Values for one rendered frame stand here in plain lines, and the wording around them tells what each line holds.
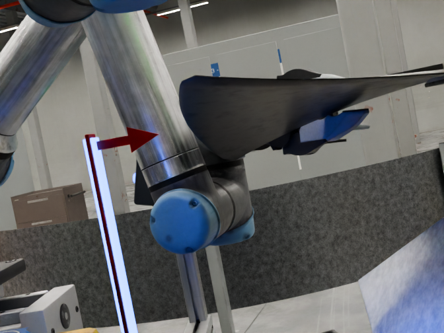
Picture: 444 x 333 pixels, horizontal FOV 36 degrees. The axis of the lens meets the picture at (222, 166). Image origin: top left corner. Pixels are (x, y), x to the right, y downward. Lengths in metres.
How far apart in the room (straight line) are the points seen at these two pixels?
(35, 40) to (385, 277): 0.60
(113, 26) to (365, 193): 1.79
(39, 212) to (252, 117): 6.79
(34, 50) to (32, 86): 0.05
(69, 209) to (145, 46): 6.50
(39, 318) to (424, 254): 0.50
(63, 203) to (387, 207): 5.11
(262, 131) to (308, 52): 5.97
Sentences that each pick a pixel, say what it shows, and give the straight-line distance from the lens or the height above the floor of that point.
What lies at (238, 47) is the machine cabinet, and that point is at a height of 1.95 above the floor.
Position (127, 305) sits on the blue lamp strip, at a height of 1.03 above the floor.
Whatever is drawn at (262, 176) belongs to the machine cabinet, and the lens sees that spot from 6.77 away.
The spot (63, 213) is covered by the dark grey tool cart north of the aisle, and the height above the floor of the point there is 0.63.
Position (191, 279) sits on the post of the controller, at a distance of 1.17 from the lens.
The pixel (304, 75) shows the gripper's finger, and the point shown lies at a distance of 0.73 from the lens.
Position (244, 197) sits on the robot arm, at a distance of 0.90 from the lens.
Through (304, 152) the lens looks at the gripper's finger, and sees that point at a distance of 0.73.
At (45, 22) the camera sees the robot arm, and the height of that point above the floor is 1.31.
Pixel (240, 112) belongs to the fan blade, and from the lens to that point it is 0.61.
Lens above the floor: 1.17
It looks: 3 degrees down
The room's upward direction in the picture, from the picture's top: 11 degrees counter-clockwise
